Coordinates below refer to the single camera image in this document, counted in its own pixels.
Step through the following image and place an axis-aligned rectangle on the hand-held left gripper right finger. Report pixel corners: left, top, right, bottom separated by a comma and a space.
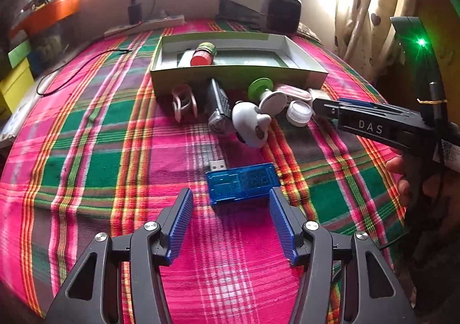
269, 187, 419, 324

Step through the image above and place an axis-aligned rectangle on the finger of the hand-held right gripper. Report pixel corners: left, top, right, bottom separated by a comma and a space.
312, 99, 360, 120
338, 98, 422, 117

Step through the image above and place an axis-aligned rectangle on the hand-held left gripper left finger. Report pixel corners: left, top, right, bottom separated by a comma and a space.
43, 188, 195, 324

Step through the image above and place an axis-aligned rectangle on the small white jar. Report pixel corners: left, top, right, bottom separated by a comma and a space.
286, 101, 313, 127

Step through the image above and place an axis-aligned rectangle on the blue usb tester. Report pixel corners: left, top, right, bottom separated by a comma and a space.
206, 159, 281, 207

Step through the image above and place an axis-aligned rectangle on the white panda toy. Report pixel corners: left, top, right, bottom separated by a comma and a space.
232, 101, 271, 149

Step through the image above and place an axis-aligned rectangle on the black handheld device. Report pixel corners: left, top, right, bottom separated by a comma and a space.
206, 78, 234, 134

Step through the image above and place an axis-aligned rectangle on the pink hair clip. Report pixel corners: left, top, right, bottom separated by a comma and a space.
172, 84, 198, 124

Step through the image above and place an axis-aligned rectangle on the green cardboard box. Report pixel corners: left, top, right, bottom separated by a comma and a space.
150, 34, 328, 98

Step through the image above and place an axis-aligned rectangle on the person's right hand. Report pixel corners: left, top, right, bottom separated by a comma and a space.
386, 156, 412, 207

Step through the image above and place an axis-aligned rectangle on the pink plastic case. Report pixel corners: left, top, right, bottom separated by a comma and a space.
275, 83, 311, 102

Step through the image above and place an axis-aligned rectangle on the green and white knob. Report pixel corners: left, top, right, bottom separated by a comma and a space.
249, 79, 286, 118

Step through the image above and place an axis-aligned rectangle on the patterned curtain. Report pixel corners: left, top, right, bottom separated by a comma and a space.
334, 0, 407, 70

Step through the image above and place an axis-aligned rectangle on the plaid blanket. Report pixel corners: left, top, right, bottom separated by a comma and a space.
0, 17, 417, 324

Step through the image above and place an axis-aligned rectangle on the grey space heater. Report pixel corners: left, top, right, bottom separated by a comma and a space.
259, 0, 302, 34

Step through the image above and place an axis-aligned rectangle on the black triangular stand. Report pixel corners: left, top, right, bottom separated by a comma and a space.
217, 0, 265, 28

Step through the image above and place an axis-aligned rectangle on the red-lid bottle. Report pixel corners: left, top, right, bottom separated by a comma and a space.
190, 42, 217, 67

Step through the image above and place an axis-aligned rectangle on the white power strip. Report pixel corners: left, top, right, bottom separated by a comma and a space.
104, 14, 185, 37

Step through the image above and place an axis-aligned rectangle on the white plastic bag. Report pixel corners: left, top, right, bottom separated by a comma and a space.
0, 109, 22, 147

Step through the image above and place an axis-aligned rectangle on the black charger adapter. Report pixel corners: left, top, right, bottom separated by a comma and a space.
127, 4, 143, 24

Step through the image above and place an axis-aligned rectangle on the yellow box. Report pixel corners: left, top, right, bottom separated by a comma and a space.
0, 58, 35, 116

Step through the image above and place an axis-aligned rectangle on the orange tray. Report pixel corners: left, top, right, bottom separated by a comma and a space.
11, 0, 81, 37

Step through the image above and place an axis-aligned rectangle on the thin black cable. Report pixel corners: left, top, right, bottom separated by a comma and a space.
36, 48, 132, 97

